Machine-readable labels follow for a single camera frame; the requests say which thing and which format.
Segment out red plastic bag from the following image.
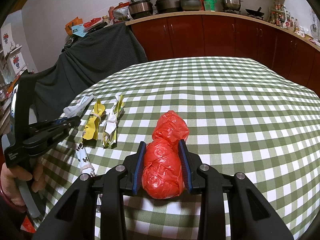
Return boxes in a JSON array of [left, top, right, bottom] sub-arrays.
[[142, 111, 189, 199]]

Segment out grey white wrapper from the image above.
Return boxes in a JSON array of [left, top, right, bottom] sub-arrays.
[[63, 94, 94, 118]]

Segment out white long plastic wrapper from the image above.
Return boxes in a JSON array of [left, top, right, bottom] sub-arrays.
[[75, 143, 95, 177]]

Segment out red lower kitchen cabinets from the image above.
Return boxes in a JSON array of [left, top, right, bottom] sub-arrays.
[[130, 15, 319, 94]]

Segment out person's left hand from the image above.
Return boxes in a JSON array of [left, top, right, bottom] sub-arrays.
[[0, 162, 47, 207]]

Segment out yellow snack wrapper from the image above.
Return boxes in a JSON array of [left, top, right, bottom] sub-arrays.
[[82, 100, 105, 141]]

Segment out yellow white tied wrapper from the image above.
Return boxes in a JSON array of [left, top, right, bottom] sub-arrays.
[[102, 94, 125, 148]]

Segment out dark green draped cloth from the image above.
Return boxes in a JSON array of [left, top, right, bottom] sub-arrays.
[[34, 23, 147, 121]]

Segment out orange paper bag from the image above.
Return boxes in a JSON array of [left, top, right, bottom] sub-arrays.
[[65, 17, 83, 36]]

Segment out green checkered tablecloth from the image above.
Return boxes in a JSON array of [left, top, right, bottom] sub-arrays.
[[39, 56, 320, 240]]

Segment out open rice cooker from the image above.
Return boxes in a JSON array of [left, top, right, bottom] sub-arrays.
[[129, 0, 153, 20]]

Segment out large black pot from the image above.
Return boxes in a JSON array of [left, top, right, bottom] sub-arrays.
[[155, 0, 182, 14]]

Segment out dark wok bowl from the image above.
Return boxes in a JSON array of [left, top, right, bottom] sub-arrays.
[[180, 0, 201, 11]]

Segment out stainless steel steamer pot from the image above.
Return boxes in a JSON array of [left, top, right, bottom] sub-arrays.
[[220, 0, 242, 11]]

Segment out black wok on stove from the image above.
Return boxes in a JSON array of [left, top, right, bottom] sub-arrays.
[[246, 7, 265, 18]]

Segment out spice bottle rack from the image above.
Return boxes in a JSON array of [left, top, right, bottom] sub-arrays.
[[268, 0, 300, 33]]

